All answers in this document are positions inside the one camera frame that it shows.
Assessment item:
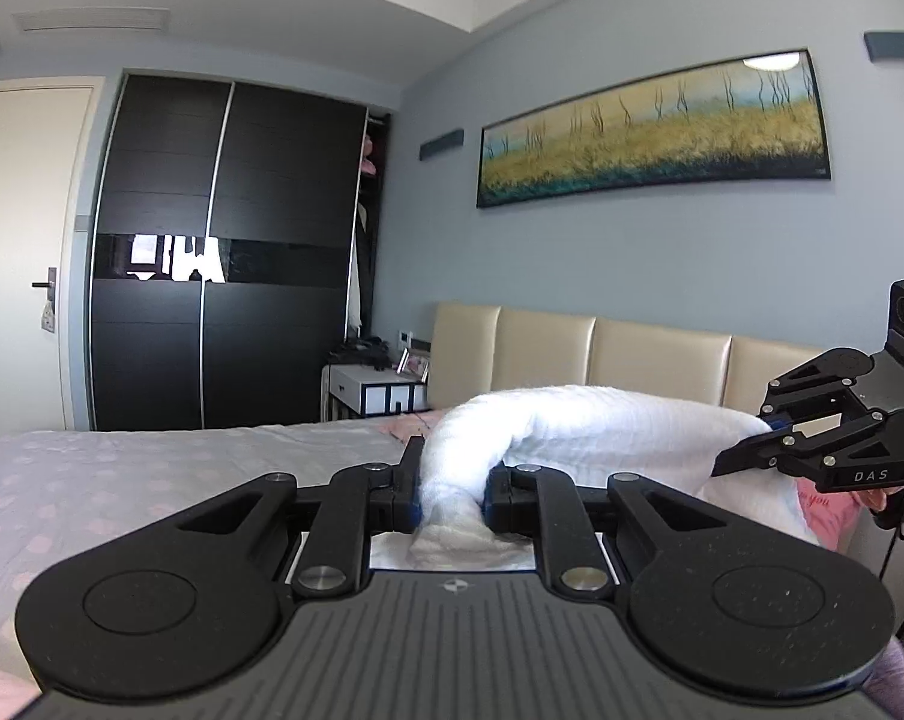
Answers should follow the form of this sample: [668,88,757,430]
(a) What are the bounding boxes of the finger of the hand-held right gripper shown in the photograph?
[711,411,884,476]
[759,349,878,425]

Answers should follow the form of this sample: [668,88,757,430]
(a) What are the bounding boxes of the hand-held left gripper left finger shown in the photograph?
[170,435,424,601]

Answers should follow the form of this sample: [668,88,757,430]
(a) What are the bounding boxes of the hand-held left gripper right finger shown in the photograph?
[486,465,731,599]

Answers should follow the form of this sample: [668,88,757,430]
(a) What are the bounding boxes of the white crinkled garment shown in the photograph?
[411,382,824,571]

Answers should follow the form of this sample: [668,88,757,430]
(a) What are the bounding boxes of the hanging clothes in wardrobe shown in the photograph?
[345,199,371,339]

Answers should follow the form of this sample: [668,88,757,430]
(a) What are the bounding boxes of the person's right hand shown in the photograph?
[866,491,904,530]

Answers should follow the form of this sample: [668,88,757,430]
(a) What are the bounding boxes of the pink dark-spotted garment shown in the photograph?
[377,411,442,443]

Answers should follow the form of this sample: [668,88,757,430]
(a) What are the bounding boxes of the pink printed cloth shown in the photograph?
[793,476,863,553]

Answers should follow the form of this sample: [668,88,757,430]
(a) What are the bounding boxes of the white nightstand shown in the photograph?
[321,364,431,422]

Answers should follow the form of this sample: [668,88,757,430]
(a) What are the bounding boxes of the black bag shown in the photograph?
[328,336,390,369]

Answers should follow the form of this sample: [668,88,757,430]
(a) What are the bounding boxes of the beige padded headboard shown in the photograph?
[427,301,837,436]

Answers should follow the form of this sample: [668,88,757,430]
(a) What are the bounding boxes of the person's purple clothing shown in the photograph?
[861,641,904,720]

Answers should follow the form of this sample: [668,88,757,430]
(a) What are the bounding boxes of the grey pink-dotted bed sheet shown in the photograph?
[0,412,439,691]

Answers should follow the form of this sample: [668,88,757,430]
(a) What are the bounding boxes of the framed landscape painting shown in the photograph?
[476,47,834,209]

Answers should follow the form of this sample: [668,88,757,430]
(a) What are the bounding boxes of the black sliding-door wardrobe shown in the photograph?
[86,71,390,433]

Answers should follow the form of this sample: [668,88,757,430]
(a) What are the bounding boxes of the cream room door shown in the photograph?
[0,79,105,430]

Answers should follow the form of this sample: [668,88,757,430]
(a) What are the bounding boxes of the ceiling air vent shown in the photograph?
[13,9,170,35]

